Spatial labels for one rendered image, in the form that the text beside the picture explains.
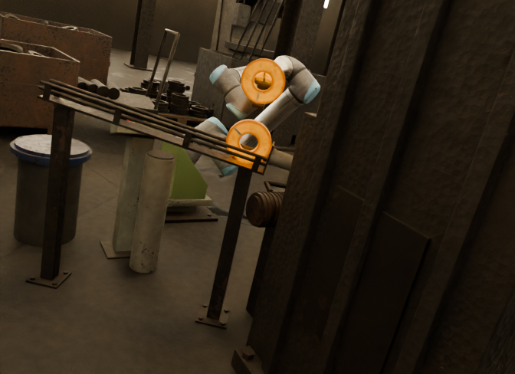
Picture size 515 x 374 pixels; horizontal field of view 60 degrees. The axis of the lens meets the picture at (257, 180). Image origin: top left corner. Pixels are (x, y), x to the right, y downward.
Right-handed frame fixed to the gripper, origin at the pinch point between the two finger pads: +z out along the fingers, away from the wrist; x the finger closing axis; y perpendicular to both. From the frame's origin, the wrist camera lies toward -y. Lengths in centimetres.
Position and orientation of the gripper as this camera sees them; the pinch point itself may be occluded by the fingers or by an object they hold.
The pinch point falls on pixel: (264, 75)
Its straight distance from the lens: 159.9
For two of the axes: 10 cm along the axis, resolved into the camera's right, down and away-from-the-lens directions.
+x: 9.7, 2.3, -0.2
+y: 2.3, -9.7, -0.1
